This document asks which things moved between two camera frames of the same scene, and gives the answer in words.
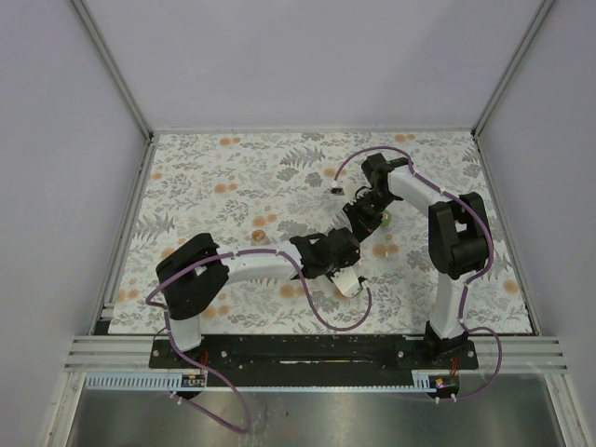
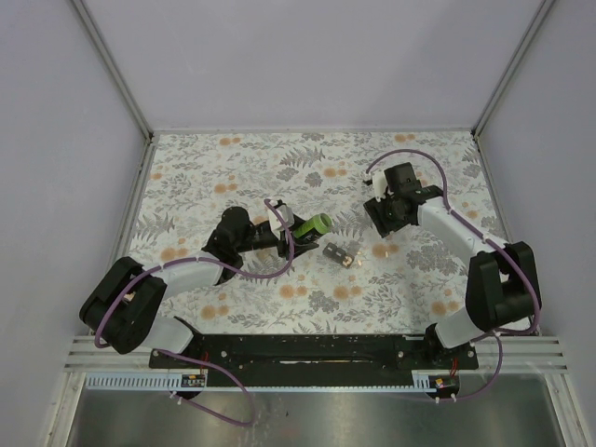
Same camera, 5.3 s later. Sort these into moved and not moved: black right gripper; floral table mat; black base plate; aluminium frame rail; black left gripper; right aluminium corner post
Moved: black left gripper; black right gripper
Not moved: floral table mat; aluminium frame rail; black base plate; right aluminium corner post
